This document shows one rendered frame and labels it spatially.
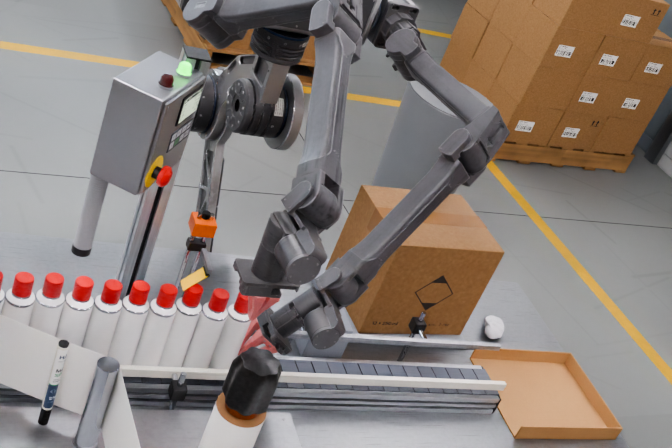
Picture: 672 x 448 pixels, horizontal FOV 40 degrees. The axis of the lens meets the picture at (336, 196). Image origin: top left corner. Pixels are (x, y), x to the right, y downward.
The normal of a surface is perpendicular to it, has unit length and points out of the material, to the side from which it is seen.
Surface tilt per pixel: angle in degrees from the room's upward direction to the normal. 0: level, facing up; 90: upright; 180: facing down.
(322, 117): 56
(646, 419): 0
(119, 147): 90
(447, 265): 90
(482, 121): 49
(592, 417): 0
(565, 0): 90
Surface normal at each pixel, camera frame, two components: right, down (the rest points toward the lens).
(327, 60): -0.52, -0.50
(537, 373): 0.33, -0.81
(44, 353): -0.18, 0.44
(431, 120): -0.47, 0.36
